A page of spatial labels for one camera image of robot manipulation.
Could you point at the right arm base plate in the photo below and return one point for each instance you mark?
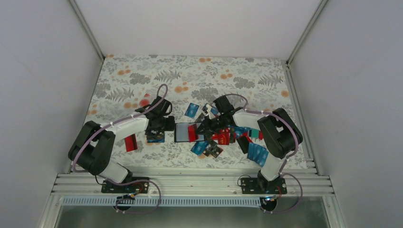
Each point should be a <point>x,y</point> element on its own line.
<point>261,186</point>

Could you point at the red VIP card centre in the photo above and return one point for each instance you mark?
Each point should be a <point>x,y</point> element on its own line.
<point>225,136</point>

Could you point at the floral patterned table mat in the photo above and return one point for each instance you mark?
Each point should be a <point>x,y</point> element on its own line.
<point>124,80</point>

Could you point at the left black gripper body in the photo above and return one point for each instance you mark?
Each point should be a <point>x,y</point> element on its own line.
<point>162,125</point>

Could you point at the aluminium rail frame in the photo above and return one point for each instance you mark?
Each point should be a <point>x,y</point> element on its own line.
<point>189,187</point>

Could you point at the red striped card back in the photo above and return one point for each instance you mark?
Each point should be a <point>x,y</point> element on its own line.
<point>193,135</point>

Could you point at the red card left side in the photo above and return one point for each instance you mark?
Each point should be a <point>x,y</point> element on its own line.
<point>131,143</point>

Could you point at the blue card lower centre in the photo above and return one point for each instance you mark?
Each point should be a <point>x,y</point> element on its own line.
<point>199,147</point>

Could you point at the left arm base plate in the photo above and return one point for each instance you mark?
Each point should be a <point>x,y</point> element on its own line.
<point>141,186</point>

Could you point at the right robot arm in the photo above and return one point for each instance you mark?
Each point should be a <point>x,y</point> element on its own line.
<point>280,133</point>

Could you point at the blue card near centre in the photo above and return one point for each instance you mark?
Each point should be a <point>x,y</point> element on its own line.
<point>191,110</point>

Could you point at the translucent red dot card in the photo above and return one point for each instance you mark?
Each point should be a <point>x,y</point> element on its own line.
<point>145,100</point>

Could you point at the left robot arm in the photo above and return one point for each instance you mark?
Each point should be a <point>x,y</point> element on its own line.
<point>93,146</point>

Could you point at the black card holder wallet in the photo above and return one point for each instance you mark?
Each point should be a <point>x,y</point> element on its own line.
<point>186,133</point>

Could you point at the blue card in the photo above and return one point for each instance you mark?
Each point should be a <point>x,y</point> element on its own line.
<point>199,147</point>
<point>191,110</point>

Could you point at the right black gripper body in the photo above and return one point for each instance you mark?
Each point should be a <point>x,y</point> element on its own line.
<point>214,126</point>

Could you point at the blue card fan right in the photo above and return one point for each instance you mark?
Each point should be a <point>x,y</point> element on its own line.
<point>257,154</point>

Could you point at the black VIP card stack left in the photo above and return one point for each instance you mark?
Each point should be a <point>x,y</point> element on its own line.
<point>155,137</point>

